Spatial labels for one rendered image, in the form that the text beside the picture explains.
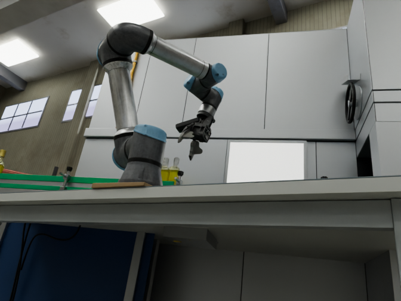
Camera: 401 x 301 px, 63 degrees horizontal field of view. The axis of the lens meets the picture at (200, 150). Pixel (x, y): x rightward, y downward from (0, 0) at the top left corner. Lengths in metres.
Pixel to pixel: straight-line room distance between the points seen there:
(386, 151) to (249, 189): 0.82
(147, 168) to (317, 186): 0.54
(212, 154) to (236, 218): 1.04
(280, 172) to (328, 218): 1.02
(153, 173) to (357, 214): 0.60
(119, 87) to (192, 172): 0.75
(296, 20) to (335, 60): 4.42
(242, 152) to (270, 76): 0.55
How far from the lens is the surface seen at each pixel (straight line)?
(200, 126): 1.44
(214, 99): 1.52
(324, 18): 6.45
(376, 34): 1.86
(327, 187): 0.78
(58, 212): 1.26
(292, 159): 1.83
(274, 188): 0.80
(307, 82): 2.11
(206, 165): 1.85
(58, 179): 1.86
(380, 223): 0.80
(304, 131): 1.91
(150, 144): 1.10
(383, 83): 1.69
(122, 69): 1.33
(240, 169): 1.81
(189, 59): 1.35
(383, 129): 1.56
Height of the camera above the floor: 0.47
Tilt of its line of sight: 24 degrees up
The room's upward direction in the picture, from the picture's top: 8 degrees clockwise
